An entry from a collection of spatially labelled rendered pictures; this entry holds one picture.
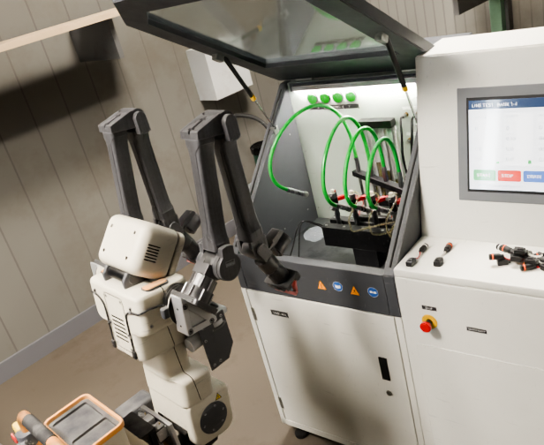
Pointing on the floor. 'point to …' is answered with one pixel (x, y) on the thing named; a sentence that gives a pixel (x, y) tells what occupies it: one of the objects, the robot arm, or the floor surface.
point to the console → (487, 215)
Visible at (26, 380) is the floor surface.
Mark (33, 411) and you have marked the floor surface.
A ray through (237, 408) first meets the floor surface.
